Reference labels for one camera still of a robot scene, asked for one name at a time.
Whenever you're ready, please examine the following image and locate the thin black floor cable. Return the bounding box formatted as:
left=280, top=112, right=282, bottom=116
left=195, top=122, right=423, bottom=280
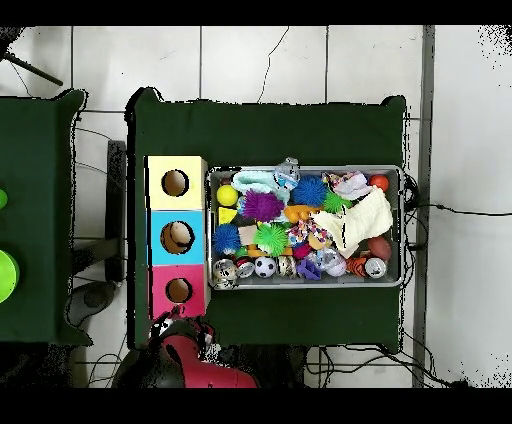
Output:
left=257, top=26, right=290, bottom=104

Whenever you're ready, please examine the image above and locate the cream cloth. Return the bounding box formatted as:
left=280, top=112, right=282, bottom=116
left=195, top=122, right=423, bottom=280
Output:
left=309, top=185, right=395, bottom=260

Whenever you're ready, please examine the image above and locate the black tripod leg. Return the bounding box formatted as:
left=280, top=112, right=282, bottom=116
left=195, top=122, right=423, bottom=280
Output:
left=0, top=49, right=64, bottom=87

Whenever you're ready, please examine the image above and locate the black stand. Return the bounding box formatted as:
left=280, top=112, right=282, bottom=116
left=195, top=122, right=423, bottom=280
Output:
left=105, top=139, right=127, bottom=283

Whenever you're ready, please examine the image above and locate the crushed clear plastic bottle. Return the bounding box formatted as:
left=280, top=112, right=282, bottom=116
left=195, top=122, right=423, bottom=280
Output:
left=272, top=156, right=301, bottom=191

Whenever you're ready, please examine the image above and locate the small soccer ball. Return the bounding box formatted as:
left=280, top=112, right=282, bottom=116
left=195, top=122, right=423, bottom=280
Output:
left=254, top=256, right=278, bottom=280

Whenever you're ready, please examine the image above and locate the blue spiky ball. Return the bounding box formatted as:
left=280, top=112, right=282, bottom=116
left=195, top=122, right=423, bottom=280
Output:
left=211, top=222, right=243, bottom=256
left=290, top=174, right=329, bottom=208

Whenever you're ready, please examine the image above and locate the dark green table cloth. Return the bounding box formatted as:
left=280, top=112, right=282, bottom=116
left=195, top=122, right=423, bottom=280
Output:
left=0, top=88, right=93, bottom=347
left=125, top=86, right=408, bottom=355

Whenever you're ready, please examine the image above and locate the clear mesh bin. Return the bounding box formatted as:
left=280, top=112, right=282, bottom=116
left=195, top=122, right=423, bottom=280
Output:
left=206, top=164, right=405, bottom=290

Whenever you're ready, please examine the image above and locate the large lime green round object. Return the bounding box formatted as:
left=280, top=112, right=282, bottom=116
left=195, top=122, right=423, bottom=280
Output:
left=0, top=249, right=21, bottom=305

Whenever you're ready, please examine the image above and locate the crushed drink can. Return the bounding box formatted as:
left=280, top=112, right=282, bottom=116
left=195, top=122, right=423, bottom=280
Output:
left=211, top=258, right=239, bottom=290

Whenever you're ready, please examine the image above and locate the purple spiky ball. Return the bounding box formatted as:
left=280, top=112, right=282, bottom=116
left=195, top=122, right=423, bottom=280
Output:
left=242, top=189, right=286, bottom=224

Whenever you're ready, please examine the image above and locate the green spiky ball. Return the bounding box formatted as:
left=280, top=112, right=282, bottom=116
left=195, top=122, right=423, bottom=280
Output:
left=252, top=222, right=290, bottom=258

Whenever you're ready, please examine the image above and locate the wooden box with three holes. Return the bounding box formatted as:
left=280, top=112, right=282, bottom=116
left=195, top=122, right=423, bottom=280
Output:
left=144, top=155, right=210, bottom=321

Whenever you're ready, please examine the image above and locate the yellow ball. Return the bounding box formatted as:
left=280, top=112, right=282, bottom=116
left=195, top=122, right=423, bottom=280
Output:
left=216, top=184, right=240, bottom=208

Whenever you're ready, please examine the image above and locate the black power cable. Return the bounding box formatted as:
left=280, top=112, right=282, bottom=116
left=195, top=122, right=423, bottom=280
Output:
left=403, top=201, right=512, bottom=218

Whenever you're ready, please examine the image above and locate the mint green cloth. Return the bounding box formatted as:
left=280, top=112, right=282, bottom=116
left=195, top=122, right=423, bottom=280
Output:
left=231, top=170, right=293, bottom=203

